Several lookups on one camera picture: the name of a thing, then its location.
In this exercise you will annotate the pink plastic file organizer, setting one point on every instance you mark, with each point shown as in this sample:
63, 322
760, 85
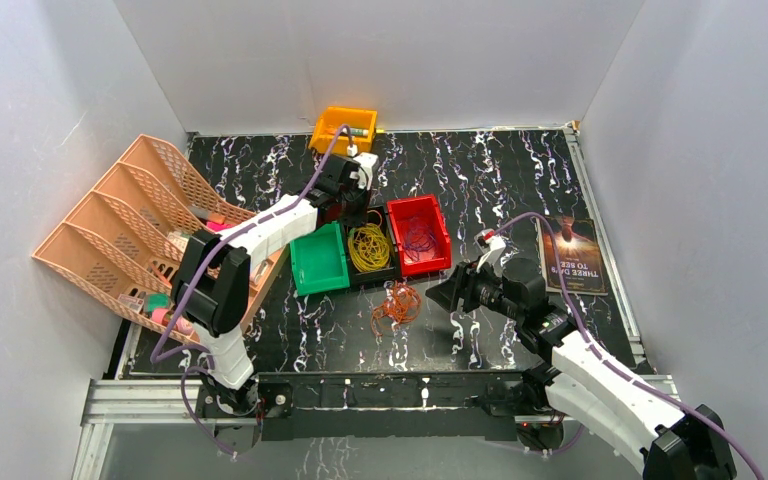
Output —
124, 241

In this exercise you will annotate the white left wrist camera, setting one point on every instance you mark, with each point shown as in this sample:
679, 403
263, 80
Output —
365, 166

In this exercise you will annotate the yellow plastic bin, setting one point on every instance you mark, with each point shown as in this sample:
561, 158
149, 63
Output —
335, 123

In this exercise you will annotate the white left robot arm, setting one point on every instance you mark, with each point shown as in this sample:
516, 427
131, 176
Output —
211, 286

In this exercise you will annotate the dark book three days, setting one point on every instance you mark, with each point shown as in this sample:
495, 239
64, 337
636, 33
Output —
572, 249

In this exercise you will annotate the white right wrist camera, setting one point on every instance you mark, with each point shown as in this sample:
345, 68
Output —
492, 246

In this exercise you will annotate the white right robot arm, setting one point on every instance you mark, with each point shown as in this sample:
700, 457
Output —
579, 378

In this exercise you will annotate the green plastic bin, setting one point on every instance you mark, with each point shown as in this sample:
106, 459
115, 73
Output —
318, 261

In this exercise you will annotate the red plastic bin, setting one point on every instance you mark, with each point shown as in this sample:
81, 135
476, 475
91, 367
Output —
421, 235

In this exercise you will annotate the green battery in bin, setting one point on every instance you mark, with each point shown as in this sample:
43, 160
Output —
359, 132

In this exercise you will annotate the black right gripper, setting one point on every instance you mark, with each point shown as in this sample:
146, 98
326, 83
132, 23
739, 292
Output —
461, 283

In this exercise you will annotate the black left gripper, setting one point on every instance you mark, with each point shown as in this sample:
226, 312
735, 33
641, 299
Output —
355, 196

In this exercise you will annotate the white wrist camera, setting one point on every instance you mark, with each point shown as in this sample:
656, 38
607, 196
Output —
492, 246
365, 166

